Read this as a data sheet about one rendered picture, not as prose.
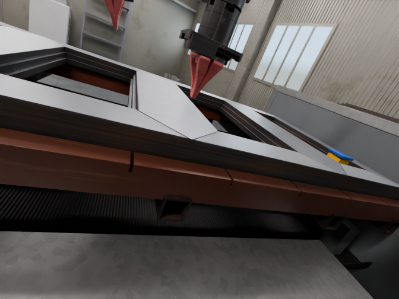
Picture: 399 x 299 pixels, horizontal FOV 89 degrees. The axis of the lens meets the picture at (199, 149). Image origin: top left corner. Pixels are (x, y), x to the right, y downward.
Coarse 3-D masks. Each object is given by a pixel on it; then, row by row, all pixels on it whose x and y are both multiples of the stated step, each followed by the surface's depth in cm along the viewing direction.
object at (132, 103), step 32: (0, 64) 41; (32, 64) 53; (96, 64) 82; (0, 96) 26; (32, 128) 28; (64, 128) 30; (96, 128) 31; (128, 128) 32; (256, 128) 76; (288, 128) 106; (192, 160) 38; (224, 160) 40; (256, 160) 42; (384, 192) 63
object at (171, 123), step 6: (150, 114) 40; (162, 120) 39; (168, 120) 40; (174, 120) 42; (168, 126) 37; (174, 126) 38; (180, 126) 40; (186, 126) 41; (192, 126) 43; (198, 126) 44; (192, 132) 39; (198, 132) 40; (204, 132) 42; (210, 132) 43
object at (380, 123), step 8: (280, 88) 135; (288, 88) 128; (296, 96) 121; (304, 96) 116; (312, 96) 111; (320, 104) 106; (328, 104) 101; (336, 104) 98; (336, 112) 97; (344, 112) 93; (352, 112) 90; (360, 112) 87; (360, 120) 87; (368, 120) 84; (376, 120) 81; (384, 120) 79; (384, 128) 78; (392, 128) 76
